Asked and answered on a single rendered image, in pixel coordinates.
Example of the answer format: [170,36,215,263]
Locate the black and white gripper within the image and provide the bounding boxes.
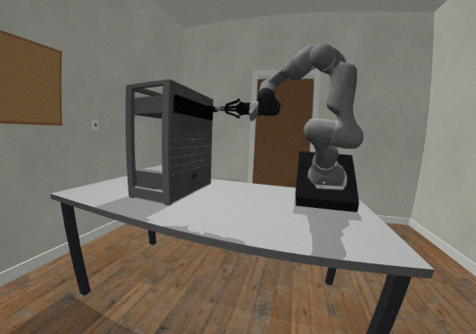
[215,99,250,118]

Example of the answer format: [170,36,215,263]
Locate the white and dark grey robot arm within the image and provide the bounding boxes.
[249,43,363,190]

